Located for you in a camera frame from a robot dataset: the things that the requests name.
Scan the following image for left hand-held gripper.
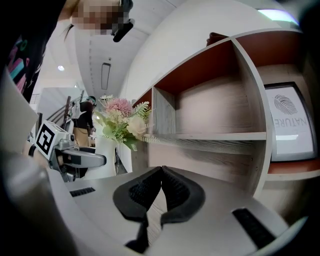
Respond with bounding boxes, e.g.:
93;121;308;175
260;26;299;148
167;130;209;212
28;119;108;183

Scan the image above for long ceiling light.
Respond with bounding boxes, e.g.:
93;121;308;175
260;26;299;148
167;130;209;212
100;62;112;91

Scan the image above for person's left forearm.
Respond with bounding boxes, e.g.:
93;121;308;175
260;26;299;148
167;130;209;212
21;141;38;161

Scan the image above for brown object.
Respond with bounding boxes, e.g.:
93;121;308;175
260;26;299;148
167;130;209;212
206;31;231;47

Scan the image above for flowers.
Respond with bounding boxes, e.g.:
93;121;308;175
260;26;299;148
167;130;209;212
93;94;162;176

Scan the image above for black head-worn camera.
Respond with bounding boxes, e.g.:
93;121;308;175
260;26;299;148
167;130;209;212
111;0;136;43

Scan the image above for black printed t-shirt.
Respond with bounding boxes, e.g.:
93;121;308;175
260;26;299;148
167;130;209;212
0;0;75;104

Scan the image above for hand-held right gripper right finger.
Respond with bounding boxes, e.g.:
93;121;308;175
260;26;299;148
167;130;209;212
149;164;291;256

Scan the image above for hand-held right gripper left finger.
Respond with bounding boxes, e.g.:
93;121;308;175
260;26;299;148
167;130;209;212
47;164;165;256

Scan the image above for black framed picture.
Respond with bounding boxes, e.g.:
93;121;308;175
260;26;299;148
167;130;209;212
263;81;319;163

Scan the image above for bright ceiling light panel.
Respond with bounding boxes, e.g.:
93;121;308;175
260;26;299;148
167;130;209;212
256;8;300;26

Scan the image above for grey wooden shelf unit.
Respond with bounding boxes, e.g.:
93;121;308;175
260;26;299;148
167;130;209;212
131;28;320;226

